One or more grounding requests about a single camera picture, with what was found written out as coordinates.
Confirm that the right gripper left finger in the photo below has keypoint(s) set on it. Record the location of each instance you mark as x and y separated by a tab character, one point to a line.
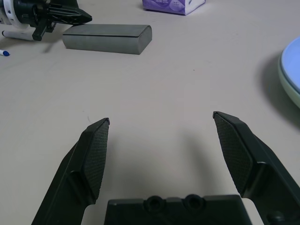
77	173

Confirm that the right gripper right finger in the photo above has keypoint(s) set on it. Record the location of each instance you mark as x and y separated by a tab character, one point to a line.
253	164

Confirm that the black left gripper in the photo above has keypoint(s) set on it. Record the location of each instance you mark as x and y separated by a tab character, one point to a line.
35	14

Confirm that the grey glasses case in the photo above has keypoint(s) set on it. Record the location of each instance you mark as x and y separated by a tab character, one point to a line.
105	39

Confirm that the white marker with blue cap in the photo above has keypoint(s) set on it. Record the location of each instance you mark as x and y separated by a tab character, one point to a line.
4	53

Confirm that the blue plate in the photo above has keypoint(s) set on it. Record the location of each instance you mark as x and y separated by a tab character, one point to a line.
293	63

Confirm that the white marker with black tip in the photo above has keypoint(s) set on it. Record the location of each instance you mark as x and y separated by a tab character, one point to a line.
18	35

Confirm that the green plate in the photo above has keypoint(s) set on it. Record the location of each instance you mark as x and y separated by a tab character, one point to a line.
289	91

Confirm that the purple tissue box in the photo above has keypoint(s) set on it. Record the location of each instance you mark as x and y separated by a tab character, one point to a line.
173	5

